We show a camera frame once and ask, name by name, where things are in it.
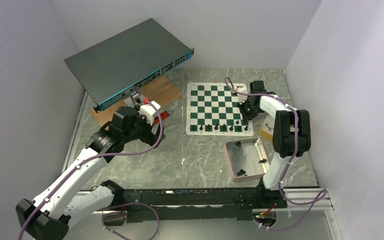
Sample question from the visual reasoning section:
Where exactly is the wooden board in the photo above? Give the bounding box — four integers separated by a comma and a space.
90, 76, 183, 126

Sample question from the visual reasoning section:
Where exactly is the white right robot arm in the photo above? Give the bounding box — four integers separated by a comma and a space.
237, 80, 311, 208

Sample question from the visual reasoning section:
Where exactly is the metal switch stand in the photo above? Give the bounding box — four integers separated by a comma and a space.
124, 91, 145, 108

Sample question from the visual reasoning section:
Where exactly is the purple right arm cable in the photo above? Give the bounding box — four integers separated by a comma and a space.
224, 76, 328, 233

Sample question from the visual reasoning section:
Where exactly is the grey network switch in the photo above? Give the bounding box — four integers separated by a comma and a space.
64, 18, 195, 113

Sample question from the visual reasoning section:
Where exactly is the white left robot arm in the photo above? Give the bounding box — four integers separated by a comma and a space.
15, 100, 164, 240

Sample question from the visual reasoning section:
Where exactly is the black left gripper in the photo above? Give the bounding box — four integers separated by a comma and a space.
122, 105, 165, 148

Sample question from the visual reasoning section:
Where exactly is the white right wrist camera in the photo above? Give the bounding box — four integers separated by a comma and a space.
231, 85, 247, 96

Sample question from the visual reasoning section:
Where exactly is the red grey tool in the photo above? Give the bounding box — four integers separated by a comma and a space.
153, 109, 173, 125

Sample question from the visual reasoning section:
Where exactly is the pink metal tray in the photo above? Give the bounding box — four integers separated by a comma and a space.
224, 137, 270, 182

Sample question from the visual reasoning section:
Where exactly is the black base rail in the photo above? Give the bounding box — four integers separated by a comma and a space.
90, 187, 289, 223

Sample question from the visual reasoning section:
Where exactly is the green white chess board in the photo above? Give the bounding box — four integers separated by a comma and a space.
185, 82, 254, 137

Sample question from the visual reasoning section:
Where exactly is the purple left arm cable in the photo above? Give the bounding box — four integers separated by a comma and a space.
17, 99, 165, 240

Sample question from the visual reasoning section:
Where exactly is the black chess pieces pile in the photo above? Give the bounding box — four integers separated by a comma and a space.
236, 168, 247, 177

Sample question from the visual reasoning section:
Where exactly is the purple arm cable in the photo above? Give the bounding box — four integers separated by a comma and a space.
224, 76, 328, 233
17, 99, 165, 240

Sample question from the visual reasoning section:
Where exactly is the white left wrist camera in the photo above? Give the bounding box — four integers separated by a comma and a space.
139, 98, 158, 125

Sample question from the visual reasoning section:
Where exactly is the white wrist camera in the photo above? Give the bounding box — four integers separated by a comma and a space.
231, 85, 247, 96
139, 98, 158, 125

